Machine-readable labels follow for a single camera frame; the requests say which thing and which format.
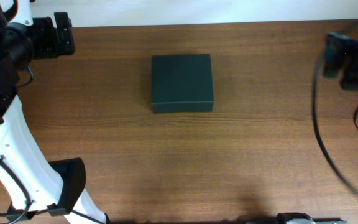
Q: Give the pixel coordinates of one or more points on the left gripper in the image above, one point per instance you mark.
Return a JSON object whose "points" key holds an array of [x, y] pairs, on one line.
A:
{"points": [[64, 34]]}

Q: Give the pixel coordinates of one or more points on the black cardboard box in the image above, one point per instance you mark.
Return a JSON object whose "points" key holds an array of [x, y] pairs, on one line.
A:
{"points": [[182, 83]]}

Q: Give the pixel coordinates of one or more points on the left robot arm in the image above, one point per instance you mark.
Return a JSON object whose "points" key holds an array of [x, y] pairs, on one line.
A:
{"points": [[35, 185]]}

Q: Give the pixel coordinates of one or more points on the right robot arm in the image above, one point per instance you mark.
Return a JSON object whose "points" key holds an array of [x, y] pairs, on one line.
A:
{"points": [[341, 56]]}

